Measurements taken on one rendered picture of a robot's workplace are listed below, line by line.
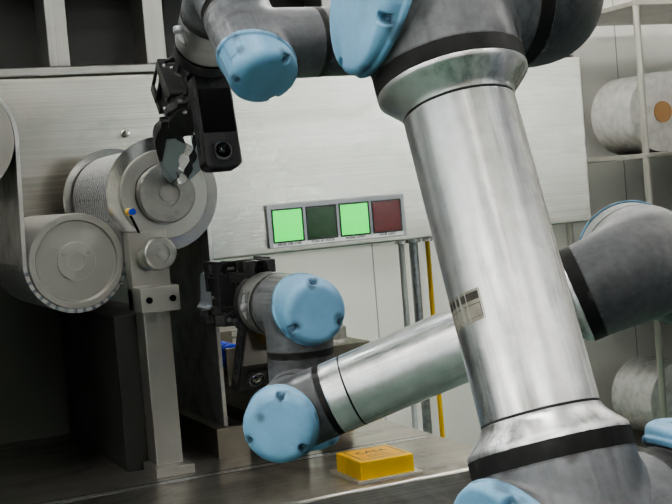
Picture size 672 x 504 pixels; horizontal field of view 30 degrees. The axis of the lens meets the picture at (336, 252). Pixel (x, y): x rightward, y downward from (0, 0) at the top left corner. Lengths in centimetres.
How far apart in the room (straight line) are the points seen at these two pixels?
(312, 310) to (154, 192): 35
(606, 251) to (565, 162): 109
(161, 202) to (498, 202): 80
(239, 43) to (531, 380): 57
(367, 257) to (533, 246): 382
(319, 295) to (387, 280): 338
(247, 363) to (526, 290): 72
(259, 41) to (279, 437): 40
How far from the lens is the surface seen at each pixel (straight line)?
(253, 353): 154
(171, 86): 151
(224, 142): 145
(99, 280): 161
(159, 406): 160
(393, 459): 148
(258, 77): 130
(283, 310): 134
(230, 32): 131
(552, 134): 229
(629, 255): 122
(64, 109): 194
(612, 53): 532
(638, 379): 491
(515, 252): 88
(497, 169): 89
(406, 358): 123
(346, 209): 208
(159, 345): 159
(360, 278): 468
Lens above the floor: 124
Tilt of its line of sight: 3 degrees down
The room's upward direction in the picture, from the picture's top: 5 degrees counter-clockwise
